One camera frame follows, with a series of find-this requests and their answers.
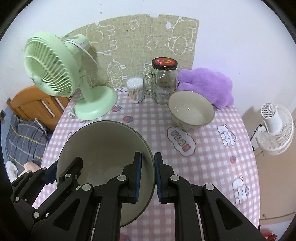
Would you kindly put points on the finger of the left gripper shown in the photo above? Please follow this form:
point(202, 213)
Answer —
point(66, 183)
point(28, 186)

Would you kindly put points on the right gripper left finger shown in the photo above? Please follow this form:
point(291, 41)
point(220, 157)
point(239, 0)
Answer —
point(94, 212)

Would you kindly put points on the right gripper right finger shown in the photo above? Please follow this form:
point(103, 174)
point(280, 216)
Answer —
point(201, 212)

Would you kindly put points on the beige bowl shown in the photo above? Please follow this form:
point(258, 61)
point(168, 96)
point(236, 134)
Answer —
point(106, 147)

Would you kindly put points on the beige bowl wall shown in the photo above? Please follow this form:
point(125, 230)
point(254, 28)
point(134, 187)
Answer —
point(190, 110)

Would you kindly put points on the cream crumpled cloth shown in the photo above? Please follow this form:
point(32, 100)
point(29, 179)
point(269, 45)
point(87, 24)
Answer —
point(30, 166)

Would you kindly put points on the white plastic bag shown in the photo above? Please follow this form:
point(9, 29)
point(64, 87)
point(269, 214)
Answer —
point(12, 171)

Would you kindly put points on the blue plaid pillow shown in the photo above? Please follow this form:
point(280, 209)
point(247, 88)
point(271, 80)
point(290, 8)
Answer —
point(25, 142)

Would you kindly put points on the red snack package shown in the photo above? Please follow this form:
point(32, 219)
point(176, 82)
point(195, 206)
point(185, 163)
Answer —
point(269, 235)

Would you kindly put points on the pink checkered tablecloth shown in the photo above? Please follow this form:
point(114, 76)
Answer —
point(229, 167)

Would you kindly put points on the wooden bed headboard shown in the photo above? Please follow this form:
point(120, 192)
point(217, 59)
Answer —
point(33, 104)

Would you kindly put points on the cotton swab container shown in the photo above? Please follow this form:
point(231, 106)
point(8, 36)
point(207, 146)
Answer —
point(135, 90)

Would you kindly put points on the green desk fan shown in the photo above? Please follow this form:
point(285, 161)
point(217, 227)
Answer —
point(55, 67)

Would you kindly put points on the white floor fan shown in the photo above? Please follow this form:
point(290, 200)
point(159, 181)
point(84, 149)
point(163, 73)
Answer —
point(279, 129)

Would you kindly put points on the glass mason jar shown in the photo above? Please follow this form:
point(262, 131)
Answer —
point(161, 81)

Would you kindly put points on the purple plush toy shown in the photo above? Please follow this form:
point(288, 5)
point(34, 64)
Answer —
point(215, 86)

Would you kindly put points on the wall power socket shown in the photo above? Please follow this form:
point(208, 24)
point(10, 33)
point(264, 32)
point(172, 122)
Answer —
point(2, 115)

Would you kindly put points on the green cartoon wall mat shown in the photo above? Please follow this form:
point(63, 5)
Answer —
point(124, 47)

